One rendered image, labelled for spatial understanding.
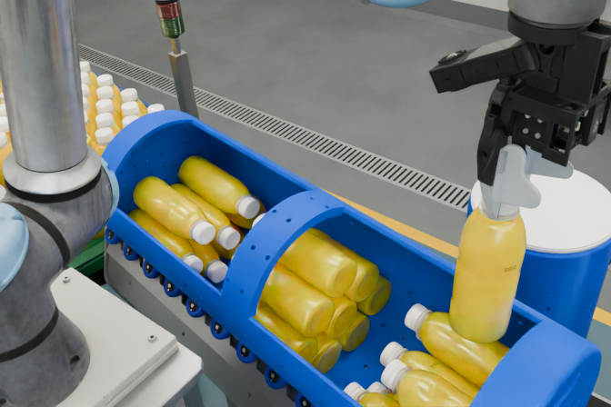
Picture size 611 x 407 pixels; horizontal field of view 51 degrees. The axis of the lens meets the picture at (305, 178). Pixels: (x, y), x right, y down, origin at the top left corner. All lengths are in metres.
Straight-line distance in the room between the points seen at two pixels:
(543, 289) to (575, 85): 0.77
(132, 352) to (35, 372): 0.13
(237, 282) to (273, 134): 2.53
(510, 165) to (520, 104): 0.07
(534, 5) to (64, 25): 0.47
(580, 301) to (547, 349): 0.56
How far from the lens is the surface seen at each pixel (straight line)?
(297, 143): 3.37
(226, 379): 1.23
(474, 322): 0.76
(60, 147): 0.80
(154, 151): 1.31
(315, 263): 0.97
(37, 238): 0.81
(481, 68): 0.61
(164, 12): 1.76
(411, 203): 2.94
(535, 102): 0.57
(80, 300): 1.01
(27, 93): 0.76
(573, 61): 0.56
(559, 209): 1.33
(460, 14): 4.67
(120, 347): 0.92
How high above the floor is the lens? 1.85
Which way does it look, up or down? 36 degrees down
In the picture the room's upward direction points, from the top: 4 degrees counter-clockwise
